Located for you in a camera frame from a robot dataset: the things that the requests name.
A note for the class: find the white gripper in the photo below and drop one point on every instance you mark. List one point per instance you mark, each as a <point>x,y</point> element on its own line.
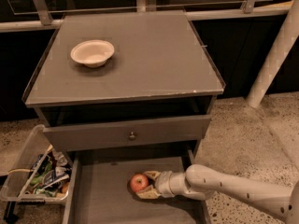
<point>163,183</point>

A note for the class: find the red apple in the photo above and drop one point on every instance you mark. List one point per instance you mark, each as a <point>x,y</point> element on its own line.
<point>138,182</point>

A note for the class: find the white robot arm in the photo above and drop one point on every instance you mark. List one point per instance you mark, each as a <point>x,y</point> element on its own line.
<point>198,182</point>

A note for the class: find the grey open middle drawer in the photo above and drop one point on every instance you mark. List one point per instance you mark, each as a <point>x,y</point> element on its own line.
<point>100,192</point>

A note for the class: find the grey top drawer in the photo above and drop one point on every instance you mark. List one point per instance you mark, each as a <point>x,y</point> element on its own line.
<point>115,134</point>

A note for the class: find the grey wooden drawer cabinet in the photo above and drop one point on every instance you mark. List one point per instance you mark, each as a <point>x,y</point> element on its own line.
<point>159,70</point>

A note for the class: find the snack packets in bin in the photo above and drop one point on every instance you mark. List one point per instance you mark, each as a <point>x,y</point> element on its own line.
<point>50,176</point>

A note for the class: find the clear plastic storage bin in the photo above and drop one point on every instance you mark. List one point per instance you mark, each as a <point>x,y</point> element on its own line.
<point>17,180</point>

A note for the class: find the white paper bowl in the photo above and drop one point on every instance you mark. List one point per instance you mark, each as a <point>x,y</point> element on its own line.
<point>92,53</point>

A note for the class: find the metal railing with glass panel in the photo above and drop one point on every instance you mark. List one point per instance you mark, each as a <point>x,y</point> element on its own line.
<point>30,15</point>

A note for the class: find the white diagonal support post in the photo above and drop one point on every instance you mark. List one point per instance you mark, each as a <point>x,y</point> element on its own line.
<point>279,51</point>

